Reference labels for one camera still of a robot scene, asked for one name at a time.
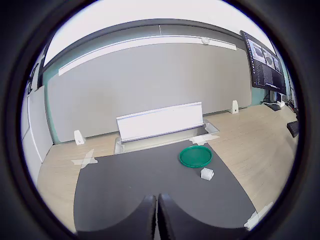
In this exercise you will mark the small white bracket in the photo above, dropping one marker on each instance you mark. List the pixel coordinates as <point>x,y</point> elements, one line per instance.
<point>79,137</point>
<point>234,107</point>

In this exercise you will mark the dark grey mat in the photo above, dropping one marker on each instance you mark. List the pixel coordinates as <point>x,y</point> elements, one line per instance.
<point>130,175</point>

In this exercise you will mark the white side partition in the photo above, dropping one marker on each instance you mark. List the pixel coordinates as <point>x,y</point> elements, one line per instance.
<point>35,125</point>

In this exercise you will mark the white partition rail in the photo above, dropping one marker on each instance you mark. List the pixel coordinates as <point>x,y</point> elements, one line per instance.
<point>140,45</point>

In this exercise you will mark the black screen stand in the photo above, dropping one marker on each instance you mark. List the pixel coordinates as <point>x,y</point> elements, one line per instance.
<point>273,98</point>

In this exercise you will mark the white tape piece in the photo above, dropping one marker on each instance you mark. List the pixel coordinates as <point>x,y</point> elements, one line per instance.
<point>84,160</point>
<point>258,215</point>
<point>203,139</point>

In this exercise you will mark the grey partition panel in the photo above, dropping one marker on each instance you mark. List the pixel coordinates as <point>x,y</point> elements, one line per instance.
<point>140,82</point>

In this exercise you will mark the small white plastic terminal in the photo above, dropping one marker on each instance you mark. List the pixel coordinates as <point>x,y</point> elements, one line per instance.
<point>207,174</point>

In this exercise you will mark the white power strip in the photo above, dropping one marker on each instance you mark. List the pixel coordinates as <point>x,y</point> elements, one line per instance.
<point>275,103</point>

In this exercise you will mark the black keyboard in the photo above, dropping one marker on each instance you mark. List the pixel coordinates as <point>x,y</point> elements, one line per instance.
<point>293,128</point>

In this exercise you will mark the black computer screen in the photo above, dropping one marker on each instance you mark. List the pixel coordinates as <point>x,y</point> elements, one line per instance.
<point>265,67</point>

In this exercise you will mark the round green lid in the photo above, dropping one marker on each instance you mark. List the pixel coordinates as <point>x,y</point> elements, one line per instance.
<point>195,157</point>

